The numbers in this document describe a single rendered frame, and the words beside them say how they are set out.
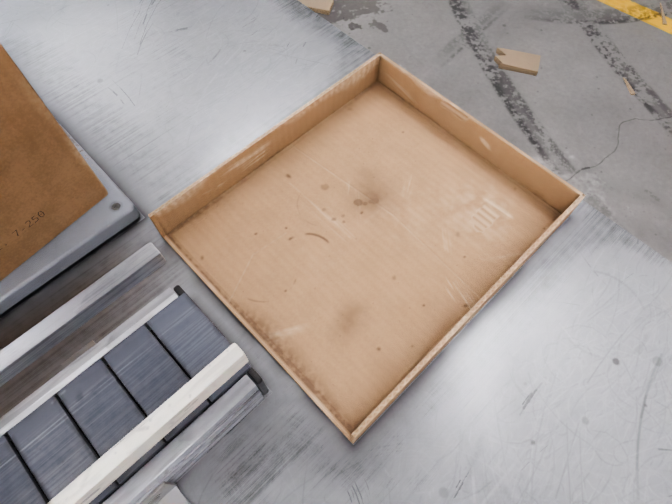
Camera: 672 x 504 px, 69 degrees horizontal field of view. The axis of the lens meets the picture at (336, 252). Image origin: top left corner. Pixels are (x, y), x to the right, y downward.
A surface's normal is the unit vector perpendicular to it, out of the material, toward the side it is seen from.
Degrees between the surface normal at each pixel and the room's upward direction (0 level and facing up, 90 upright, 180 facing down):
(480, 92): 0
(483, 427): 0
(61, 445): 0
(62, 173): 90
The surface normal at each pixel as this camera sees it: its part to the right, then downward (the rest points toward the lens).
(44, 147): 0.78, 0.56
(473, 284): 0.00, -0.46
